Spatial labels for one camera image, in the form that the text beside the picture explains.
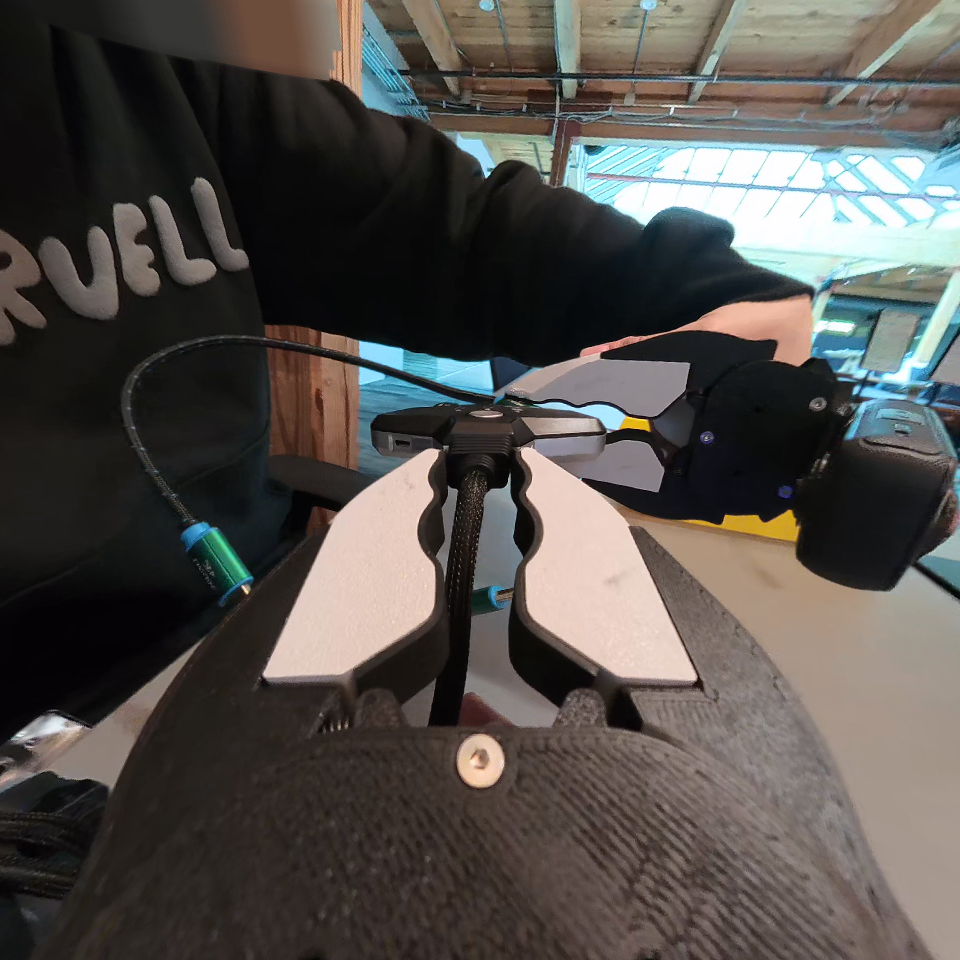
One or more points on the person's black hoodie torso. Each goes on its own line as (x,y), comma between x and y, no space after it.
(112,450)

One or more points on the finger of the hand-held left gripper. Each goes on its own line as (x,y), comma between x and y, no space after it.
(626,469)
(600,382)

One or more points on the black office chair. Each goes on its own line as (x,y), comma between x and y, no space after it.
(315,480)

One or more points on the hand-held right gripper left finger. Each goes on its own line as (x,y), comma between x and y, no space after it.
(360,585)

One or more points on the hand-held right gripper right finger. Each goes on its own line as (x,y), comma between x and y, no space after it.
(600,592)

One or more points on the person's left hand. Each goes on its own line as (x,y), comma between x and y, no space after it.
(765,322)

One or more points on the wooden post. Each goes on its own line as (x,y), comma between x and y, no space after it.
(315,405)

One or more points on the person's left forearm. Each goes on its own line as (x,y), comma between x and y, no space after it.
(600,277)

